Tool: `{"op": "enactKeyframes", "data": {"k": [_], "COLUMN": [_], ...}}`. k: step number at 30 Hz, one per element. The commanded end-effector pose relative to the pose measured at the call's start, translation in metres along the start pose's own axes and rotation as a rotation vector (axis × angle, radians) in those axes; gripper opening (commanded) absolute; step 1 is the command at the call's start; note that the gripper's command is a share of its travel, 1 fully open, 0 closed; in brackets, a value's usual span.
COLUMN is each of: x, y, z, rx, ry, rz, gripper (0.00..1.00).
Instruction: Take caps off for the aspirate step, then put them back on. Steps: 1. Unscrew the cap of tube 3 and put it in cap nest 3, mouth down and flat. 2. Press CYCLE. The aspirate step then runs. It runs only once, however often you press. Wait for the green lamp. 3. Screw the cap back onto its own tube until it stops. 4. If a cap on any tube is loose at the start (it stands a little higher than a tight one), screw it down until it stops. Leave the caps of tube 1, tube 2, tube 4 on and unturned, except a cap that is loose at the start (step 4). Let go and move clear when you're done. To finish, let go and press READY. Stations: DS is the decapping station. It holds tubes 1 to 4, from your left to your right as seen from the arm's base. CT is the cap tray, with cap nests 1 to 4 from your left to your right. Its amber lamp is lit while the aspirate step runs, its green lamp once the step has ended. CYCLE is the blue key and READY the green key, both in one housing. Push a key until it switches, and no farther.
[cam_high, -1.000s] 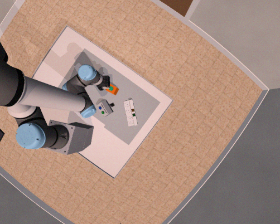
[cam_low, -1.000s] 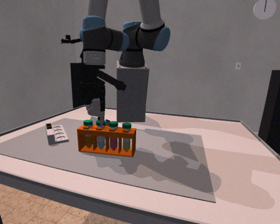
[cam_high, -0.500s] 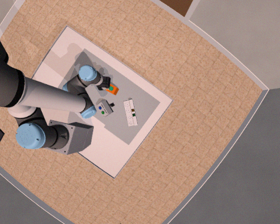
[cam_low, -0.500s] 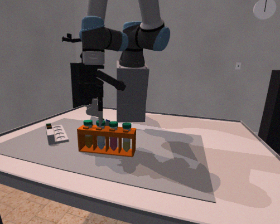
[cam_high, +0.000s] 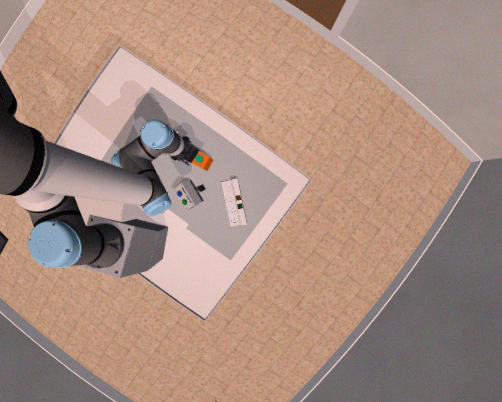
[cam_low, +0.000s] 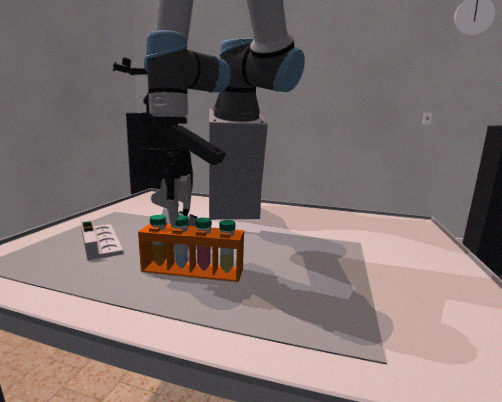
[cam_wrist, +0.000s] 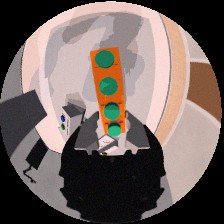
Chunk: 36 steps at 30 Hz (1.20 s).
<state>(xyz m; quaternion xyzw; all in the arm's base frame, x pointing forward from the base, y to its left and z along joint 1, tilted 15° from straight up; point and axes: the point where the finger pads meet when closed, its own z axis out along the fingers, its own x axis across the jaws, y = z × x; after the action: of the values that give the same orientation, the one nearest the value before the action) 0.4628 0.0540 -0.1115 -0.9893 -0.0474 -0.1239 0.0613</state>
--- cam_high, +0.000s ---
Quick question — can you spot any grey flat rectangular mat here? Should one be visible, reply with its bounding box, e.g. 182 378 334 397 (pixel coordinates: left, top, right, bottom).
102 87 287 260

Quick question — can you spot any orange test tube rack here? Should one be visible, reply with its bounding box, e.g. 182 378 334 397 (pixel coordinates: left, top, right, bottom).
192 152 213 171

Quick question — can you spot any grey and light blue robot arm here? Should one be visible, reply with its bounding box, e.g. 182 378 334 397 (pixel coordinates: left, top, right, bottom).
0 71 184 268

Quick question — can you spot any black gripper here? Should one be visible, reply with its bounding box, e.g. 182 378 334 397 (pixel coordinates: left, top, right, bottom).
171 136 200 165

